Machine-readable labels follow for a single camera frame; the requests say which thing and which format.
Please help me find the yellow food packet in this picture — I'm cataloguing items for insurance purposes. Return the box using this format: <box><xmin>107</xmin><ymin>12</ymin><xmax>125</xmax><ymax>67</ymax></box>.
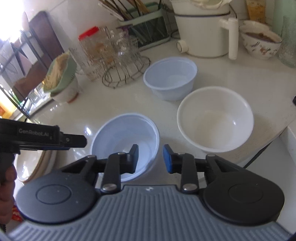
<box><xmin>246</xmin><ymin>0</ymin><xmax>266</xmax><ymax>24</ymax></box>

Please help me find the leaf-patterned ceramic plate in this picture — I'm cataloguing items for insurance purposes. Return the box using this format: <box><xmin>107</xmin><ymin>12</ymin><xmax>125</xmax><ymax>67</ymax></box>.
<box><xmin>14</xmin><ymin>150</ymin><xmax>57</xmax><ymax>185</ymax></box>

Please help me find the floral bowl with brown food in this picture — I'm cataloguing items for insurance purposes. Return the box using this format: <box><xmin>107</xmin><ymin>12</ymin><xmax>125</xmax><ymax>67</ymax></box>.
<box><xmin>239</xmin><ymin>20</ymin><xmax>282</xmax><ymax>60</ymax></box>

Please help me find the white ceramic bowl under colander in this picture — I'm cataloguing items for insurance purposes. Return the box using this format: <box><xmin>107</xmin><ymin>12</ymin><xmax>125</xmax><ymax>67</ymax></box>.
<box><xmin>50</xmin><ymin>77</ymin><xmax>79</xmax><ymax>103</ymax></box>

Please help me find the white electric cooking pot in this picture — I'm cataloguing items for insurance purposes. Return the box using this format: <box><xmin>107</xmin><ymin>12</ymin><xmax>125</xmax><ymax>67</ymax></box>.
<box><xmin>171</xmin><ymin>1</ymin><xmax>239</xmax><ymax>60</ymax></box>

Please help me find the red-lidded clear plastic jar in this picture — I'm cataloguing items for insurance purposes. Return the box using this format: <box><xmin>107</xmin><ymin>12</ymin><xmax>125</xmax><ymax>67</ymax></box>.
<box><xmin>78</xmin><ymin>26</ymin><xmax>107</xmax><ymax>81</ymax></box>

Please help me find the dry noodle bundle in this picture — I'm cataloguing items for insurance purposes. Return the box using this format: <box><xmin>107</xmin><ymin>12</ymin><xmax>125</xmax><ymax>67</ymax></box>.
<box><xmin>43</xmin><ymin>52</ymin><xmax>69</xmax><ymax>92</ymax></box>

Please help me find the black metal shelf rack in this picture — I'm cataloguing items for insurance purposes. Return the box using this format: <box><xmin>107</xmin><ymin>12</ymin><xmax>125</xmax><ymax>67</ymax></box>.
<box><xmin>0</xmin><ymin>29</ymin><xmax>54</xmax><ymax>120</ymax></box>

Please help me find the green colander basket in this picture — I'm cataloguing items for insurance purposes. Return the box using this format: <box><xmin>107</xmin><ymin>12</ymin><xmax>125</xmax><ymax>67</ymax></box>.
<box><xmin>42</xmin><ymin>51</ymin><xmax>77</xmax><ymax>93</ymax></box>

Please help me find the person's left hand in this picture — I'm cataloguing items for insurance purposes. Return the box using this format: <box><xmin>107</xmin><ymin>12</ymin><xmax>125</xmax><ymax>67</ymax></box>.
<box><xmin>0</xmin><ymin>166</ymin><xmax>17</xmax><ymax>225</ymax></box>

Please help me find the wire glass holder rack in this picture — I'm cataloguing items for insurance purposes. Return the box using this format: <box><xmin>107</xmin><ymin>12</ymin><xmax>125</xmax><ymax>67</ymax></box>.
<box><xmin>102</xmin><ymin>28</ymin><xmax>151</xmax><ymax>89</ymax></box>

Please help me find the white ceramic bowl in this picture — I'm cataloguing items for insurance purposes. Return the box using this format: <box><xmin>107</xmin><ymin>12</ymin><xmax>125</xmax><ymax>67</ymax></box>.
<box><xmin>177</xmin><ymin>86</ymin><xmax>254</xmax><ymax>153</ymax></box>
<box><xmin>50</xmin><ymin>77</ymin><xmax>79</xmax><ymax>103</ymax></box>

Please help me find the translucent plastic bowl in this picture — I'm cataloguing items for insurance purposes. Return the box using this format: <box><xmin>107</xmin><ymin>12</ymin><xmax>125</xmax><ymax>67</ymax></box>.
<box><xmin>143</xmin><ymin>57</ymin><xmax>198</xmax><ymax>101</ymax></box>
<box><xmin>91</xmin><ymin>113</ymin><xmax>160</xmax><ymax>182</ymax></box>

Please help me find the mint green electric kettle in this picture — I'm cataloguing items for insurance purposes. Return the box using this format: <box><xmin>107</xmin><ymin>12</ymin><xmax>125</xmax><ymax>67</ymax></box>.
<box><xmin>272</xmin><ymin>0</ymin><xmax>295</xmax><ymax>36</ymax></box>

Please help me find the green utensil holder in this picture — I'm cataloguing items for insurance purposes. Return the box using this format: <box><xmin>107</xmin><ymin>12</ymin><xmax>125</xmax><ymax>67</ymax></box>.
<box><xmin>98</xmin><ymin>1</ymin><xmax>170</xmax><ymax>50</ymax></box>

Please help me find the tall textured glass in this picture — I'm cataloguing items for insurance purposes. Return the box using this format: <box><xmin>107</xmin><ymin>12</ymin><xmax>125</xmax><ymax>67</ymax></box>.
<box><xmin>278</xmin><ymin>16</ymin><xmax>295</xmax><ymax>68</ymax></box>

